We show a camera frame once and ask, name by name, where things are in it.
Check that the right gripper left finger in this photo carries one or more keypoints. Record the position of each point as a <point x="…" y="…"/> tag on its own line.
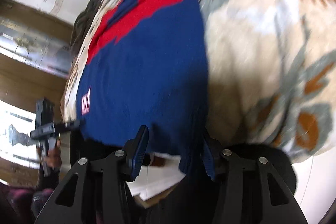
<point x="97" y="190"/>

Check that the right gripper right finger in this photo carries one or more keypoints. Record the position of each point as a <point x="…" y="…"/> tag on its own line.
<point x="253" y="183"/>

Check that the red and blue sweater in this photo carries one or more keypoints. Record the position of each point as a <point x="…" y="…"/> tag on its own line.
<point x="147" y="65"/>

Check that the person's left hand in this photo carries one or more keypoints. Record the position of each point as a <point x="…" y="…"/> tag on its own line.
<point x="53" y="159"/>

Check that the wooden mirrored wardrobe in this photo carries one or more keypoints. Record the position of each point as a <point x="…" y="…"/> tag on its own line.
<point x="22" y="85"/>

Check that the brown fleece blanket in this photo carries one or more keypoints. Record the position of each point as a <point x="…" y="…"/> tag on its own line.
<point x="82" y="25"/>

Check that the leaf pattern plush blanket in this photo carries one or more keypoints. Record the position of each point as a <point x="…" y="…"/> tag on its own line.
<point x="271" y="73"/>

